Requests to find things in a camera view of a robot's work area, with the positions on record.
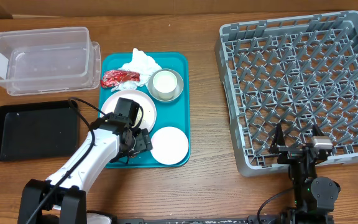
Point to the grey dishwasher rack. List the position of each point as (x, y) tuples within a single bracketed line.
[(293, 71)]

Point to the white paper cup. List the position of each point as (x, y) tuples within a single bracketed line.
[(165, 83)]

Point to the grey metal bowl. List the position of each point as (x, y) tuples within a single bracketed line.
[(178, 89)]

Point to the white napkin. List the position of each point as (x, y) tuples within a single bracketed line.
[(141, 63)]

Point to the clear plastic storage bin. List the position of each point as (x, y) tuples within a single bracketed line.
[(52, 60)]

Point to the black plastic tray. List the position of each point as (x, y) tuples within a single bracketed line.
[(38, 130)]

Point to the teal serving tray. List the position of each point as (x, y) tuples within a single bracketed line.
[(175, 113)]

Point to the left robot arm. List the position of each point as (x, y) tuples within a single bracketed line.
[(61, 198)]

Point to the red snack wrapper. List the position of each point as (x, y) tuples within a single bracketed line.
[(113, 78)]

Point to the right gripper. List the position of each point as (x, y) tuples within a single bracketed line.
[(295, 149)]

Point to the large white plate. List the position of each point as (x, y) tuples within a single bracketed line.
[(108, 103)]

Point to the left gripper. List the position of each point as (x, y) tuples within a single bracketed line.
[(144, 142)]

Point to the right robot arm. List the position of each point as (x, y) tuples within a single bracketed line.
[(314, 196)]

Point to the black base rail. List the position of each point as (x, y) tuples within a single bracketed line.
[(253, 219)]

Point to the small white plate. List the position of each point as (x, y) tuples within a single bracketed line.
[(170, 145)]

